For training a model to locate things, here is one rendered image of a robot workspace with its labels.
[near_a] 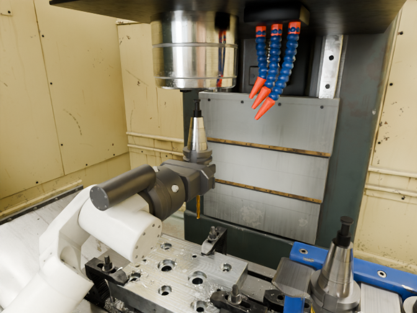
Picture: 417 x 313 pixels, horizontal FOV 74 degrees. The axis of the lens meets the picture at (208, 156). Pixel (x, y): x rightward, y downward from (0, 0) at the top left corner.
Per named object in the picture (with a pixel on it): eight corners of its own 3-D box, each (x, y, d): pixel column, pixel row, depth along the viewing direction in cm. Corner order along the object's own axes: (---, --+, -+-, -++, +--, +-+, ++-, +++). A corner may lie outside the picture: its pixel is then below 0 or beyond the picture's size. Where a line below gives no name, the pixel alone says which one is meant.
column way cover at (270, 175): (317, 248, 97) (339, 99, 80) (199, 215, 118) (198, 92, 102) (319, 241, 101) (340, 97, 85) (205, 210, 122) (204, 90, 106)
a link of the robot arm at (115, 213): (175, 235, 46) (127, 279, 36) (127, 207, 50) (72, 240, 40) (189, 177, 41) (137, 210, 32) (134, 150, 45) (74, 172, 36)
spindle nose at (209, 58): (251, 86, 56) (254, 20, 52) (206, 91, 43) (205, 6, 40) (188, 82, 65) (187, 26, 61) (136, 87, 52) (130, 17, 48)
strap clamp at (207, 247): (208, 282, 82) (208, 238, 77) (198, 278, 83) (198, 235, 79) (226, 256, 93) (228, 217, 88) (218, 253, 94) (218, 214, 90)
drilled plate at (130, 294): (209, 346, 59) (209, 328, 57) (110, 295, 72) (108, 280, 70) (247, 277, 78) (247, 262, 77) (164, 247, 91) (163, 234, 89)
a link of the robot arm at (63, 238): (151, 220, 43) (88, 305, 36) (108, 195, 46) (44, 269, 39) (139, 201, 37) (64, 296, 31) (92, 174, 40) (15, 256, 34)
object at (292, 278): (308, 305, 37) (308, 300, 36) (269, 290, 39) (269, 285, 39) (315, 271, 43) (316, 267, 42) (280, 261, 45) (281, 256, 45)
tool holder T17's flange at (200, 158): (215, 156, 61) (215, 146, 60) (207, 166, 55) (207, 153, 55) (188, 154, 63) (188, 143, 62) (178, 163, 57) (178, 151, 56)
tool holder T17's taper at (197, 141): (210, 146, 60) (210, 115, 58) (204, 152, 56) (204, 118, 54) (191, 145, 61) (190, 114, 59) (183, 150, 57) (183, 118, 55)
